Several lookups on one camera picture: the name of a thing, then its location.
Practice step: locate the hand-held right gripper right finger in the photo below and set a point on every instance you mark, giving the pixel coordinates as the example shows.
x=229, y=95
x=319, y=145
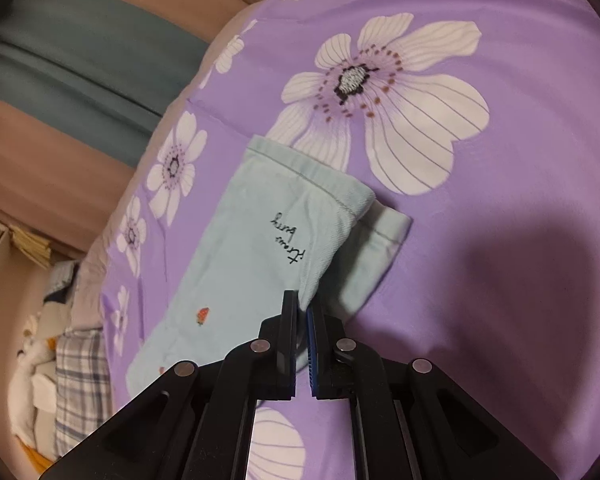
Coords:
x=313, y=355

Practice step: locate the blue striped pillow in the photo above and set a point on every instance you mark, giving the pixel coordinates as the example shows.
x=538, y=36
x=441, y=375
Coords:
x=62, y=282

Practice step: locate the white stuffed goose toy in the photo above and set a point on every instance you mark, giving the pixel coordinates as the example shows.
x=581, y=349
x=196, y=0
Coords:
x=30, y=375

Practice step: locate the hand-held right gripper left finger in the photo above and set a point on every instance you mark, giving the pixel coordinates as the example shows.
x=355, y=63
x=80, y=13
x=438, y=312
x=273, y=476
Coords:
x=286, y=355

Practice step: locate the teal curtain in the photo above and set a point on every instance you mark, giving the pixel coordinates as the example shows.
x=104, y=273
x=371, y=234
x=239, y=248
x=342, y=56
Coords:
x=80, y=60

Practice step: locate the plaid pillow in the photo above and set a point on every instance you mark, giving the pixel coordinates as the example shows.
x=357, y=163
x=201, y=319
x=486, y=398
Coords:
x=82, y=385

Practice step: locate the light blue pants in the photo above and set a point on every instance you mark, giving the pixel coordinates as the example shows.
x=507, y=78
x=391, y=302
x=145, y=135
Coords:
x=240, y=260

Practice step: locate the purple floral blanket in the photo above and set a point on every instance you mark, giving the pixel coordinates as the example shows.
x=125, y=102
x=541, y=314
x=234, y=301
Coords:
x=480, y=310

